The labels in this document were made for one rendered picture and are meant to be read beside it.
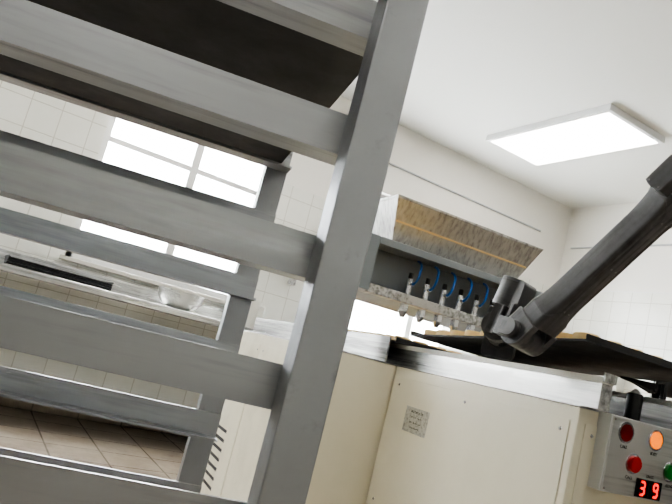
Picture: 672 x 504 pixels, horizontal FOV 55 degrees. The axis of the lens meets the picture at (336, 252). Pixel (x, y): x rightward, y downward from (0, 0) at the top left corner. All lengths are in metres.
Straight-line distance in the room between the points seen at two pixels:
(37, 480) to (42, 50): 0.26
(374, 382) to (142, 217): 1.45
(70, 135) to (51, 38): 4.40
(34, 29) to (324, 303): 0.25
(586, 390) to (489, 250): 0.87
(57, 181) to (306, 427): 0.22
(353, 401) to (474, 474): 0.45
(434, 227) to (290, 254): 1.55
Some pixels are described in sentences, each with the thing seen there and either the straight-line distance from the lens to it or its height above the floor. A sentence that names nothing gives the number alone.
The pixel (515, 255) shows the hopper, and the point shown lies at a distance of 2.14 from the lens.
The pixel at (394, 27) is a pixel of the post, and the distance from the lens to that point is 0.47.
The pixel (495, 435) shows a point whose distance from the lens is 1.46.
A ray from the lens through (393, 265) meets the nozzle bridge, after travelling 1.93.
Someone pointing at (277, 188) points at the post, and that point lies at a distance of 0.88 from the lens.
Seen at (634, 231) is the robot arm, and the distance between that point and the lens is 1.16.
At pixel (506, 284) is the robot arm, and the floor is 1.03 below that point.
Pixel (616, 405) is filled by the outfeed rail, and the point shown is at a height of 0.87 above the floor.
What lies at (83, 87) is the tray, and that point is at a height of 1.04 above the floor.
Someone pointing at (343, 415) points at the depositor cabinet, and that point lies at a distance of 1.80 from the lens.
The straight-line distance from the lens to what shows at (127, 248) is 0.85.
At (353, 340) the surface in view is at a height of 0.88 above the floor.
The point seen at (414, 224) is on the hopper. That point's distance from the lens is 1.94.
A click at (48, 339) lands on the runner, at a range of 0.43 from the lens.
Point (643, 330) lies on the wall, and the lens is 6.43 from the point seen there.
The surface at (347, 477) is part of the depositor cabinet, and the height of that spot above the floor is 0.51.
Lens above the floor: 0.81
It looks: 9 degrees up
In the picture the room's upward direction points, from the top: 14 degrees clockwise
